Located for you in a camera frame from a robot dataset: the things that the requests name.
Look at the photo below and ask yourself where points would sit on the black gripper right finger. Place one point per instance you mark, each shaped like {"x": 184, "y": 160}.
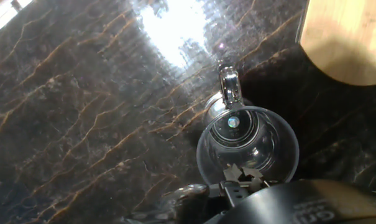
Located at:
{"x": 253, "y": 177}

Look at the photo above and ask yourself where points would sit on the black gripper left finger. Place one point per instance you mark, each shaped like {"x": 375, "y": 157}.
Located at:
{"x": 234, "y": 191}

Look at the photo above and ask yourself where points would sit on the wooden cup rack with hooks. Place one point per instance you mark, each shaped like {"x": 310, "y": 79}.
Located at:
{"x": 346, "y": 40}

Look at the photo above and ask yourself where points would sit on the dark marble pattern mat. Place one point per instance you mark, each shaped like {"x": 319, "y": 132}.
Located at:
{"x": 82, "y": 109}

